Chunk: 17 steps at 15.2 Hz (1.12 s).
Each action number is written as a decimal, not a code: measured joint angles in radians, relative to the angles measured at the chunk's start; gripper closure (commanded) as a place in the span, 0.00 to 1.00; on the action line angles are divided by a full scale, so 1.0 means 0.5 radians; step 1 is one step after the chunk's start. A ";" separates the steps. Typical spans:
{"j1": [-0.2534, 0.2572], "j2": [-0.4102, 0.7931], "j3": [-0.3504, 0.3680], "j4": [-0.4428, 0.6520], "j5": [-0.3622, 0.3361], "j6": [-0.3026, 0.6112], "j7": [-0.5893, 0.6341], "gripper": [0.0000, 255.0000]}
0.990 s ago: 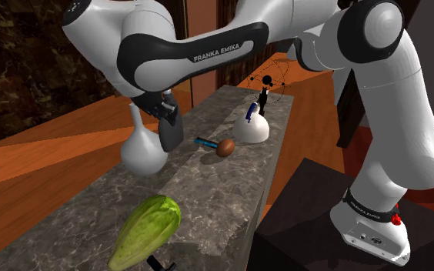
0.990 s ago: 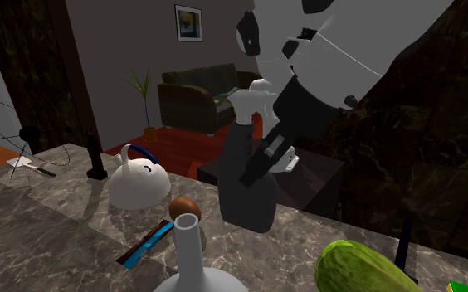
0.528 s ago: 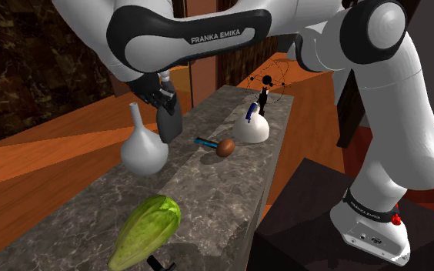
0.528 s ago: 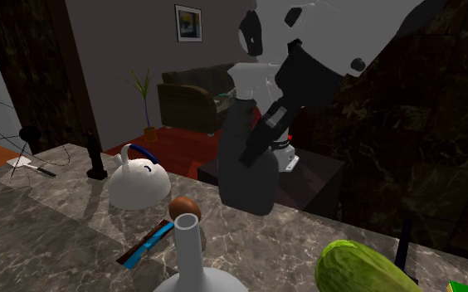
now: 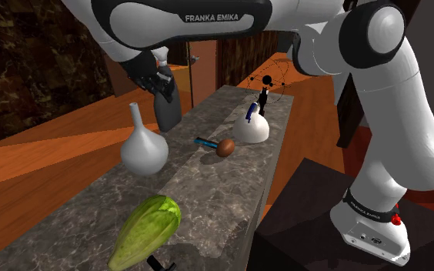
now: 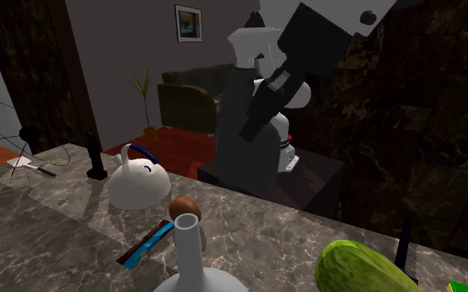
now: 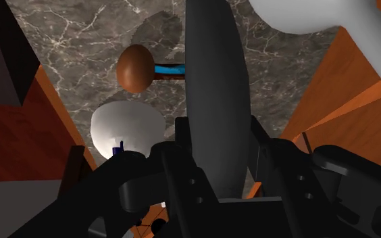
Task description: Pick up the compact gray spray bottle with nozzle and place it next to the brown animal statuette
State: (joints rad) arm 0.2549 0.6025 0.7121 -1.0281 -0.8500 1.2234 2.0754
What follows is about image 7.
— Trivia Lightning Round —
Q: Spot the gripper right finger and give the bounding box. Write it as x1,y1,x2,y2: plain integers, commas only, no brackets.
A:
249,115,381,238

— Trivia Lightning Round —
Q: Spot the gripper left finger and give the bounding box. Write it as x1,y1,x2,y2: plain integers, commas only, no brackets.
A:
9,116,220,238

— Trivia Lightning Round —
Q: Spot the dark grey long rounded thing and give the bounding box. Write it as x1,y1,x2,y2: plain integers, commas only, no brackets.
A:
184,0,253,200

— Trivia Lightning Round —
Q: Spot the small dark blue thing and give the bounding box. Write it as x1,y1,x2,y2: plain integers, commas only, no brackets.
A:
111,140,125,156

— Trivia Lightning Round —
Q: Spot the white round bowl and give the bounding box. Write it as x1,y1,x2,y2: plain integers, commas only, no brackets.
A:
90,99,167,161

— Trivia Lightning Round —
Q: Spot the brown egg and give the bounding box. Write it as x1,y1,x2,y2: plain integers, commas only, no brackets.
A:
116,43,156,95

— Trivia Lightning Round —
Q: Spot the blue and brown stick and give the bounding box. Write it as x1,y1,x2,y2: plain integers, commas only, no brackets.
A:
152,63,186,81

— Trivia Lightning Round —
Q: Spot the marble top wooden table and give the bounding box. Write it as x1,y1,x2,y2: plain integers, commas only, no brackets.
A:
5,0,381,200

